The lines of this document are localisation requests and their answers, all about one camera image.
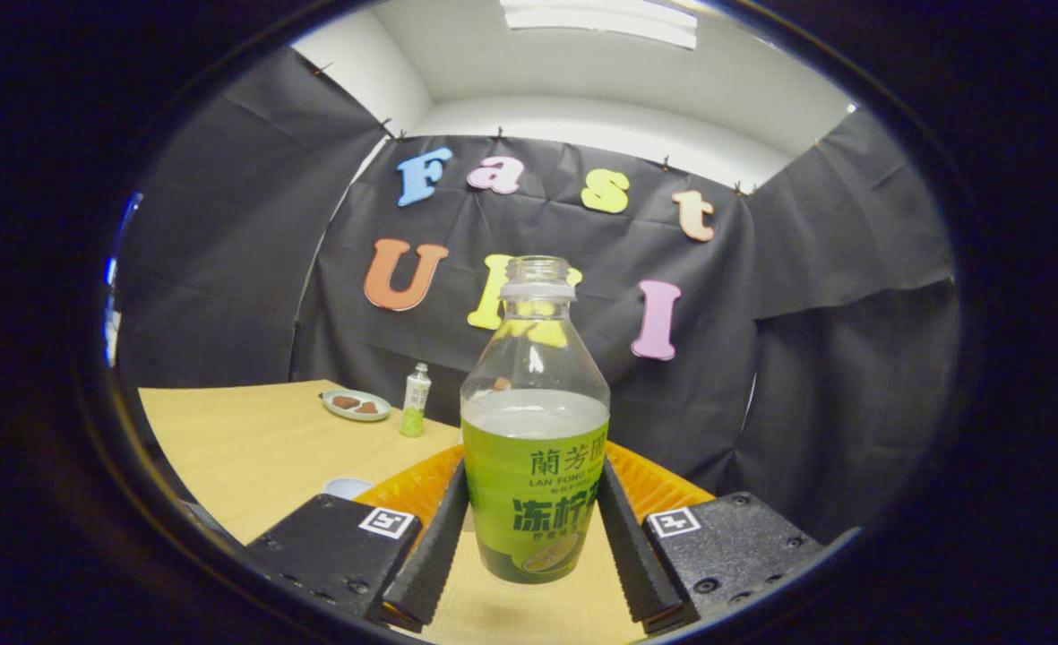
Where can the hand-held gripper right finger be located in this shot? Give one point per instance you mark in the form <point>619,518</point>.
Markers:
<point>636,555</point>

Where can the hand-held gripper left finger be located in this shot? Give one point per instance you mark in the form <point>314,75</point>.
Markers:
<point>430,555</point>

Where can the white cup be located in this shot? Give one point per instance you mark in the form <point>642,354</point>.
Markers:
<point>345,488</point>

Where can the green label juice bottle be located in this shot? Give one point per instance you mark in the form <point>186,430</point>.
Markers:
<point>533,502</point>

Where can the small capped green bottle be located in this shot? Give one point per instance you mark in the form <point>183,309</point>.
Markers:
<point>416,403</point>

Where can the pale green plate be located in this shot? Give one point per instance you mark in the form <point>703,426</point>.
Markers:
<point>354,416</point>

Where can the black backdrop cloth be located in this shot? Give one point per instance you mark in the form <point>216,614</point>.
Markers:
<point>717,385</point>

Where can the wooden table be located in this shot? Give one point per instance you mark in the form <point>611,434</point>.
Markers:
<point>251,448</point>

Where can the ceiling light panel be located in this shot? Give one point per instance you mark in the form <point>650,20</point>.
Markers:
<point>600,18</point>

